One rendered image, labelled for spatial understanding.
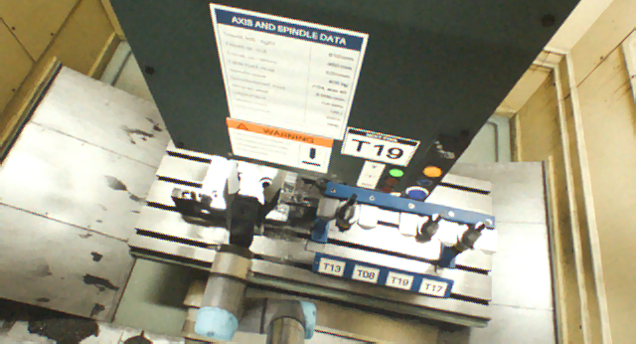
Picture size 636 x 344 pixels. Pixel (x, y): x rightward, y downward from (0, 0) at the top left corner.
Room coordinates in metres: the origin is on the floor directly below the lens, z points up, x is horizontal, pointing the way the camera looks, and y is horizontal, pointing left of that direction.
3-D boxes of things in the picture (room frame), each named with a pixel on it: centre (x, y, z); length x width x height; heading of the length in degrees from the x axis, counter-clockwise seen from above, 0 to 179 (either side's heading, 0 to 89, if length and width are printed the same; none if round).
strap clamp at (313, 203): (0.52, 0.04, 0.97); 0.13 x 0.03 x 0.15; 89
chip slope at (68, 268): (0.53, 0.79, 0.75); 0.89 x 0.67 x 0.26; 179
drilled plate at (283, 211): (0.56, 0.22, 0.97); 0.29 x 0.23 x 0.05; 89
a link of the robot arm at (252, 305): (0.11, 0.12, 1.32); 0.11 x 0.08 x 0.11; 94
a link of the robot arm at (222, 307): (0.10, 0.14, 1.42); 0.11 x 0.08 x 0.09; 179
